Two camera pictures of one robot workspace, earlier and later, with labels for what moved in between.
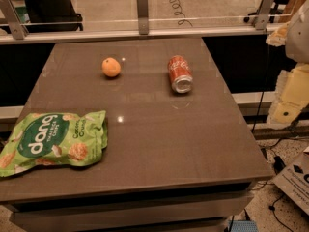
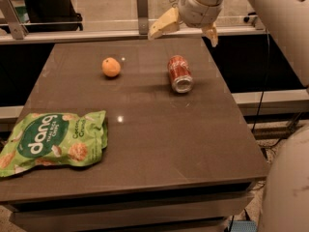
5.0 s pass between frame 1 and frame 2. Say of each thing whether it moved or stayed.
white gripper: moved
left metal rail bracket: stayed
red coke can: stayed
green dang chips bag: stayed
